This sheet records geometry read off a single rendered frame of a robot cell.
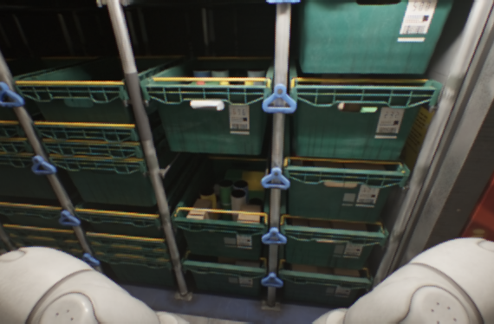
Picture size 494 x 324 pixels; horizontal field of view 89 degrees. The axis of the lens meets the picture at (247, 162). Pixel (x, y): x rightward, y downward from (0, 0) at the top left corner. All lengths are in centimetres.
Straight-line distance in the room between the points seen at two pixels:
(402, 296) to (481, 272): 15
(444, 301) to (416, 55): 61
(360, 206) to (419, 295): 63
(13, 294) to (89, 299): 14
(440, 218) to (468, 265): 37
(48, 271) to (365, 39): 84
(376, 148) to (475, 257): 45
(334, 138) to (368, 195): 26
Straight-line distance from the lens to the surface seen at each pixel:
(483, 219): 95
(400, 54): 84
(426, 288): 44
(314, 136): 85
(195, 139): 90
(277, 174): 84
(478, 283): 53
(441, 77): 98
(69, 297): 44
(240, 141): 86
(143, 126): 91
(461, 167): 82
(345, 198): 99
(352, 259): 122
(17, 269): 57
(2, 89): 117
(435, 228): 92
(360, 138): 88
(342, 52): 79
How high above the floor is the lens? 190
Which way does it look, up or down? 30 degrees down
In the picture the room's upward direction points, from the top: 2 degrees counter-clockwise
